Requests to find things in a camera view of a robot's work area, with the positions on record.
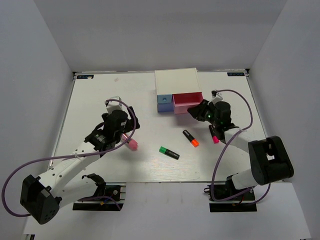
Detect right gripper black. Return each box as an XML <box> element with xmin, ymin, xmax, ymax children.
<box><xmin>188</xmin><ymin>99</ymin><xmax>220</xmax><ymax>127</ymax></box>

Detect pink drawer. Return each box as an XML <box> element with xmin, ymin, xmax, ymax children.
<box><xmin>172</xmin><ymin>92</ymin><xmax>203</xmax><ymax>115</ymax></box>

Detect pink capped pen tube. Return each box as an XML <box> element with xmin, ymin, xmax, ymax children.
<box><xmin>121</xmin><ymin>133</ymin><xmax>138</xmax><ymax>151</ymax></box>

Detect light blue drawer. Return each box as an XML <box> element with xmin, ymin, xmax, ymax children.
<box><xmin>157</xmin><ymin>94</ymin><xmax>173</xmax><ymax>104</ymax></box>

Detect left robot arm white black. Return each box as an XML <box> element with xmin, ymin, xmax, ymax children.
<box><xmin>20</xmin><ymin>106</ymin><xmax>140</xmax><ymax>225</ymax></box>

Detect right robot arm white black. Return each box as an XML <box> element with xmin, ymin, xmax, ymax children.
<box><xmin>187</xmin><ymin>100</ymin><xmax>294</xmax><ymax>201</ymax></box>

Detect orange highlighter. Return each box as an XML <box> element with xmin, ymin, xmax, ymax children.
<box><xmin>182</xmin><ymin>129</ymin><xmax>199</xmax><ymax>148</ymax></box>

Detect pink highlighter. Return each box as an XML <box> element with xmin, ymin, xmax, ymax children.
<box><xmin>208</xmin><ymin>125</ymin><xmax>220</xmax><ymax>144</ymax></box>

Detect white drawer cabinet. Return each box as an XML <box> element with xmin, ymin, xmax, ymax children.
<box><xmin>154</xmin><ymin>68</ymin><xmax>202</xmax><ymax>95</ymax></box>

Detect green highlighter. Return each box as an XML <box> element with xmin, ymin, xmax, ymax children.
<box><xmin>159</xmin><ymin>146</ymin><xmax>180</xmax><ymax>160</ymax></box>

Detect right table label sticker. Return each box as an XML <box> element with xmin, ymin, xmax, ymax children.
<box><xmin>227</xmin><ymin>72</ymin><xmax>245</xmax><ymax>77</ymax></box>

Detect table label sticker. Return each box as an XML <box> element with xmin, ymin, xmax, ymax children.
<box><xmin>227</xmin><ymin>72</ymin><xmax>245</xmax><ymax>77</ymax></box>
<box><xmin>76</xmin><ymin>74</ymin><xmax>94</xmax><ymax>80</ymax></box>

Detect left table label sticker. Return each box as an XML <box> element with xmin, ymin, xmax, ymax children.
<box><xmin>76</xmin><ymin>74</ymin><xmax>94</xmax><ymax>80</ymax></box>

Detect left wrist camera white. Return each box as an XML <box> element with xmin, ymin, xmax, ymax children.
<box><xmin>104</xmin><ymin>95</ymin><xmax>123</xmax><ymax>114</ymax></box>

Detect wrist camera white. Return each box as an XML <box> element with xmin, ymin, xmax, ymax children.
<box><xmin>210</xmin><ymin>90</ymin><xmax>223</xmax><ymax>105</ymax></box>
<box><xmin>104</xmin><ymin>95</ymin><xmax>123</xmax><ymax>114</ymax></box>

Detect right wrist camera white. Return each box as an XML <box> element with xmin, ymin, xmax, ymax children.
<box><xmin>210</xmin><ymin>90</ymin><xmax>223</xmax><ymax>105</ymax></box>

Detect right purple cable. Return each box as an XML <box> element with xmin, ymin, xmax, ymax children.
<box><xmin>204</xmin><ymin>89</ymin><xmax>271</xmax><ymax>206</ymax></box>

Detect purple cable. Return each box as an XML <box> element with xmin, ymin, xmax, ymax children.
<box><xmin>1</xmin><ymin>99</ymin><xmax>139</xmax><ymax>217</ymax></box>
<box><xmin>204</xmin><ymin>89</ymin><xmax>271</xmax><ymax>206</ymax></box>

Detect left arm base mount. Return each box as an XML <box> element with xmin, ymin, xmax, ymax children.
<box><xmin>72</xmin><ymin>183</ymin><xmax>126</xmax><ymax>212</ymax></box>

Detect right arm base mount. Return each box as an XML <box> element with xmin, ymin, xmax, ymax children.
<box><xmin>203</xmin><ymin>182</ymin><xmax>257</xmax><ymax>213</ymax></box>

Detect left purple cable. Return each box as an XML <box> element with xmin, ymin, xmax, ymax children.
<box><xmin>1</xmin><ymin>99</ymin><xmax>139</xmax><ymax>217</ymax></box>

